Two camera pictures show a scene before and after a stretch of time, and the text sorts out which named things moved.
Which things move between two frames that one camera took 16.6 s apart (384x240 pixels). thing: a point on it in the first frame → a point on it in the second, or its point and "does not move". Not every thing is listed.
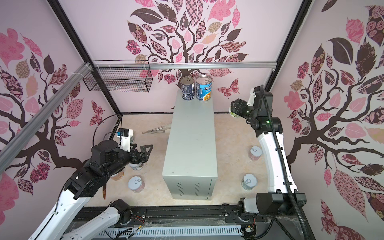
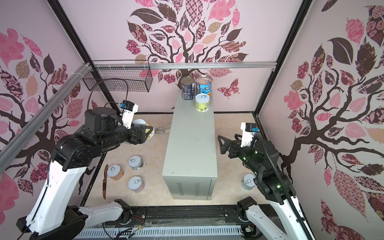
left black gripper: [144, 156] → [138, 134]
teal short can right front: [249, 182] does not move
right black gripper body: [242, 110] → [235, 145]
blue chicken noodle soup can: [203, 88] does not move
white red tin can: [136, 166] does not move
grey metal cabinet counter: [189, 170] does not move
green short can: [233, 114] → [202, 102]
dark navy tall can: [188, 87] does not move
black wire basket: [122, 75] does not move
